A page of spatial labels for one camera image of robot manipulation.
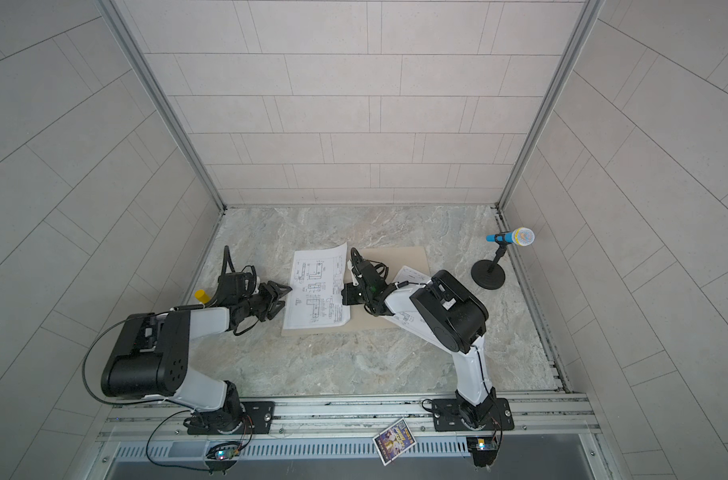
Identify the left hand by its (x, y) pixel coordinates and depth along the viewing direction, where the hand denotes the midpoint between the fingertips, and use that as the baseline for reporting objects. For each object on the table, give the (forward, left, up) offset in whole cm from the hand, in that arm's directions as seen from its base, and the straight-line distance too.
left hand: (296, 288), depth 91 cm
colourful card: (-38, -29, +1) cm, 48 cm away
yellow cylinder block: (-4, +26, +3) cm, 27 cm away
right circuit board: (-40, -50, -2) cm, 64 cm away
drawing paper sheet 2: (-18, -31, +24) cm, 43 cm away
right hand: (0, -13, -4) cm, 14 cm away
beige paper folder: (-9, -20, -1) cm, 22 cm away
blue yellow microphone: (+4, -63, +22) cm, 66 cm away
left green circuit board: (-41, +7, +2) cm, 42 cm away
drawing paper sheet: (+4, -5, -3) cm, 7 cm away
